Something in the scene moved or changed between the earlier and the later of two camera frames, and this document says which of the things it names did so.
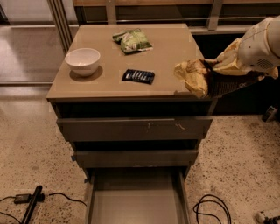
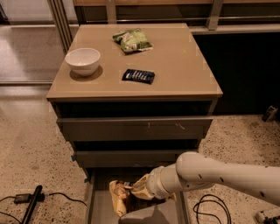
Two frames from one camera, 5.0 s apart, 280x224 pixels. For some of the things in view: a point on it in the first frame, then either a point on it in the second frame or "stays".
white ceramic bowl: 82,61 stays
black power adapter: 22,199 stays
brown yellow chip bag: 196,73 to 119,192
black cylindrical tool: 31,207 stays
